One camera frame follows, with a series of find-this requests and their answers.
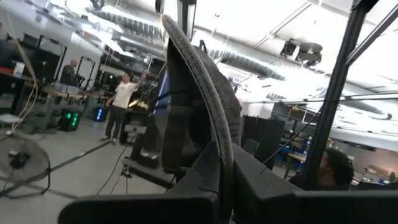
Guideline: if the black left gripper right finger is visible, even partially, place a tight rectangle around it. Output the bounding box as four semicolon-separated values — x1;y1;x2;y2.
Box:
233;144;398;224

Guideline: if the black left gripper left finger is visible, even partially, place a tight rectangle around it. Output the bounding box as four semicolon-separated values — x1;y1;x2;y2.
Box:
57;141;221;224

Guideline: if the black baseball cap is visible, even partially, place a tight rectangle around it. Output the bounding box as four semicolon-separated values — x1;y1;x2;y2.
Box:
160;14;243;223

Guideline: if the person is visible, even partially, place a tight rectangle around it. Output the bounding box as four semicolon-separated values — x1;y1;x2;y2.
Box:
287;148;355;191
59;58;85;88
99;71;147;146

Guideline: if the black partition panel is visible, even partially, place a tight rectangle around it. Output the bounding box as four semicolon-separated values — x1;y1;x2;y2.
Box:
242;114;285;170

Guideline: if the computer with blue lights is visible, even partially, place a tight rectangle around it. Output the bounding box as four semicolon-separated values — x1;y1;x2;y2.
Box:
93;106;109;123

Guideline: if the computer with green lights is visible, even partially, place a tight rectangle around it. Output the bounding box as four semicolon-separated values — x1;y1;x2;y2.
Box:
58;108;82;132

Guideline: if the black floor fan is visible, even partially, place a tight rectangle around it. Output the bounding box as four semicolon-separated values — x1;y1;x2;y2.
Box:
0;135;52;197

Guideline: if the black aluminium table frame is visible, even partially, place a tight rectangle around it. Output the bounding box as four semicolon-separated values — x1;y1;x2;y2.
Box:
177;0;398;190

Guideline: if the silver ventilation duct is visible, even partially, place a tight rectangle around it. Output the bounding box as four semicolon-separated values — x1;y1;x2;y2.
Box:
90;9;287;82

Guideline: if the black ceiling cord reel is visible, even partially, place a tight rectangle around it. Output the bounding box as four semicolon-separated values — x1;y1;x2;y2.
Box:
279;39;324;68

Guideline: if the yellow hanging cable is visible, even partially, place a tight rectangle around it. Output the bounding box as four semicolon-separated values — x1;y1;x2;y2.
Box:
0;9;40;134

